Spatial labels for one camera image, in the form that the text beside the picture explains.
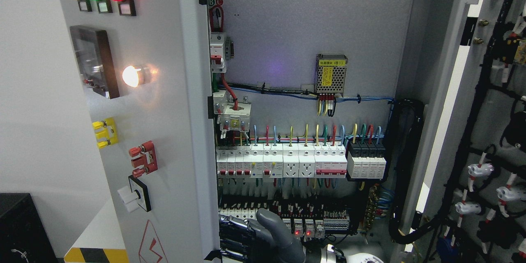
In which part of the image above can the grey robot hand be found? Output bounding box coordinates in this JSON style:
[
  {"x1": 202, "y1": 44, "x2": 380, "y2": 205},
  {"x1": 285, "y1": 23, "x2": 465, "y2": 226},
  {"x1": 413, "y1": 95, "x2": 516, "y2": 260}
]
[{"x1": 219, "y1": 208, "x2": 306, "y2": 263}]

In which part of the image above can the grey cabinet door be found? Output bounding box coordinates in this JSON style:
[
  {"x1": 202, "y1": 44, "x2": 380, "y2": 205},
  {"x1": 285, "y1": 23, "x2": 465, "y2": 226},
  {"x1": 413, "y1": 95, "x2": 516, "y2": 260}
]
[
  {"x1": 60, "y1": 0, "x2": 219, "y2": 263},
  {"x1": 386, "y1": 0, "x2": 525, "y2": 263}
]

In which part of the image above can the relay terminal row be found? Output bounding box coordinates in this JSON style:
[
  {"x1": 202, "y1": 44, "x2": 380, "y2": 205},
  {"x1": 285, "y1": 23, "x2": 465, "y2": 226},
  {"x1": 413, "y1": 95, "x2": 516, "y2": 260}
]
[{"x1": 218, "y1": 200, "x2": 351, "y2": 239}]

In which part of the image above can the white socket breaker row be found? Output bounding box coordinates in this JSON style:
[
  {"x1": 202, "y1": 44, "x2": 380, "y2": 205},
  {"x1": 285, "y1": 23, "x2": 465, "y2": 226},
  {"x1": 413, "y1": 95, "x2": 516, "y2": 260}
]
[{"x1": 216, "y1": 143, "x2": 347, "y2": 181}]

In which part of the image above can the red electric hazard warning sticker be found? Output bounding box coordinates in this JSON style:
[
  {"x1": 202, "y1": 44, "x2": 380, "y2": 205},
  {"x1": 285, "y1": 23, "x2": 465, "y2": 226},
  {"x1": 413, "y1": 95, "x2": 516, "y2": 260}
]
[{"x1": 138, "y1": 220, "x2": 168, "y2": 263}]

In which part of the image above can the white current transformer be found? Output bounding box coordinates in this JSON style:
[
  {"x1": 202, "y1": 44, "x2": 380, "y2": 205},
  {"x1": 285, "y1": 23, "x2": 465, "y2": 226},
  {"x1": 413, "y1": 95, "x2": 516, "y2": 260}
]
[{"x1": 212, "y1": 90, "x2": 252, "y2": 139}]

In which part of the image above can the black surge protector module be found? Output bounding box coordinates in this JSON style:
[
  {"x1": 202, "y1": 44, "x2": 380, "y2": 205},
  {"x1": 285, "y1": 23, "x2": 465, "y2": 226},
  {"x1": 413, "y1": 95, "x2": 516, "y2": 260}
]
[{"x1": 347, "y1": 140, "x2": 388, "y2": 182}]

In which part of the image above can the perforated metal power supply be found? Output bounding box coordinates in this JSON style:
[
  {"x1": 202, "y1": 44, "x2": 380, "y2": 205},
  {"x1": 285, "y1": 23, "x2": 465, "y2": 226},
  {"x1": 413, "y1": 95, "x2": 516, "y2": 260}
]
[{"x1": 314, "y1": 54, "x2": 348, "y2": 93}]

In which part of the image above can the white red main breaker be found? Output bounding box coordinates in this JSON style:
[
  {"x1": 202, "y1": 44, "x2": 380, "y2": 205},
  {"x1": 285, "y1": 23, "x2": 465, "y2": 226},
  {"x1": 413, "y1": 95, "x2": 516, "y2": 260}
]
[{"x1": 209, "y1": 32, "x2": 234, "y2": 74}]

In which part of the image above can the white indicator light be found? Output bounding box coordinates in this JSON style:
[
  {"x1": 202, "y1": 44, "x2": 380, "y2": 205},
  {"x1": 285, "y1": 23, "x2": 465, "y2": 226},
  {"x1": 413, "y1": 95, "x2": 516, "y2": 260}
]
[{"x1": 122, "y1": 65, "x2": 152, "y2": 88}]

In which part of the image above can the black box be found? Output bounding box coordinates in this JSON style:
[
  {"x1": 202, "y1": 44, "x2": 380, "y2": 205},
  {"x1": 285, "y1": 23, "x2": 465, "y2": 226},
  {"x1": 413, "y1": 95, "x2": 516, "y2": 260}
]
[{"x1": 0, "y1": 193, "x2": 58, "y2": 263}]

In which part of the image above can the black digital power meter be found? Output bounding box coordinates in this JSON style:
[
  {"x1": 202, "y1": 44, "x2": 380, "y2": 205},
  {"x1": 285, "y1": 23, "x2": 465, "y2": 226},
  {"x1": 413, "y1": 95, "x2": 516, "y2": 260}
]
[{"x1": 69, "y1": 25, "x2": 120, "y2": 99}]

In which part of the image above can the white rotary selector switch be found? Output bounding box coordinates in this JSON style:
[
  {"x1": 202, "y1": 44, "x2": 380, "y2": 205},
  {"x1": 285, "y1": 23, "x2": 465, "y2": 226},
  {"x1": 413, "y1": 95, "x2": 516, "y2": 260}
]
[{"x1": 117, "y1": 175, "x2": 152, "y2": 212}]

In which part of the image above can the red terminal post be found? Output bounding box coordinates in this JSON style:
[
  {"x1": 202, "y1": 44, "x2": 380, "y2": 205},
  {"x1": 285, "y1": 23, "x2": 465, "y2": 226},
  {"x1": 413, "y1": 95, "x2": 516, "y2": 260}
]
[{"x1": 128, "y1": 140, "x2": 158, "y2": 178}]

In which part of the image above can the black wire loom right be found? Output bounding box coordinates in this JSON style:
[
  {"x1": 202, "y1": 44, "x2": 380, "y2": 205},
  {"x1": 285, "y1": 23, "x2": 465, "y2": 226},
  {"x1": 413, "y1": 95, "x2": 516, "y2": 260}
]
[{"x1": 386, "y1": 98, "x2": 426, "y2": 245}]

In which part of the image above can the yellow terminal post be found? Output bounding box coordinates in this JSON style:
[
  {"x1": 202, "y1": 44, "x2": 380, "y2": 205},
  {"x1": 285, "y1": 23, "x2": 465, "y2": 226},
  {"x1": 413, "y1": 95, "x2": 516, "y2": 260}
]
[{"x1": 92, "y1": 117, "x2": 119, "y2": 149}]

